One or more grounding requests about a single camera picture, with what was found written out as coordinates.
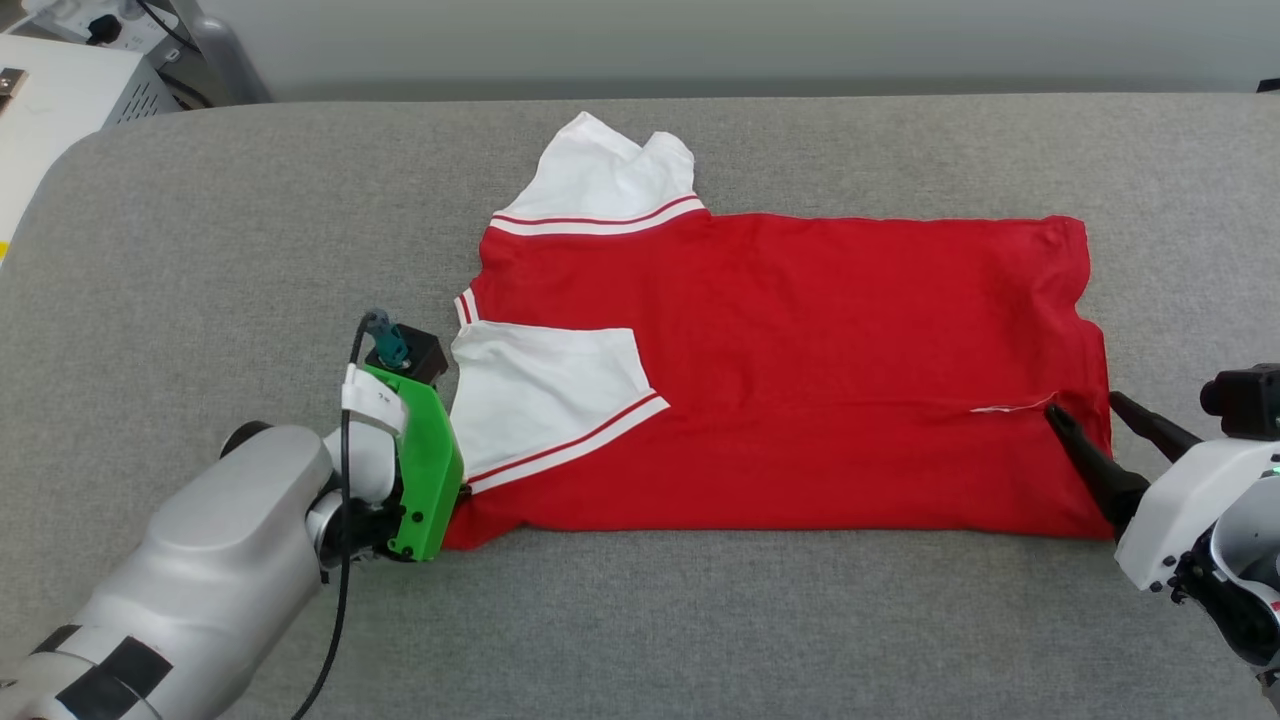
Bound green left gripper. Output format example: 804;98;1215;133
360;364;467;564

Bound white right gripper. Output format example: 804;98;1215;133
1044;390;1280;594

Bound red white Bulls jersey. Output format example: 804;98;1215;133
442;110;1117;552

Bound white equipment box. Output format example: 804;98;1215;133
0;34;183;267

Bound white power strip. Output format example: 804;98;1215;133
24;0;183;58

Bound white paper cable tag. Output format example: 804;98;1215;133
341;364;410;437

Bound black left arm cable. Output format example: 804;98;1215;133
289;313;389;720

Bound grey metal post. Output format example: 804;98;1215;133
168;0;274;107

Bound black power cable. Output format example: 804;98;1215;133
134;0;216;109

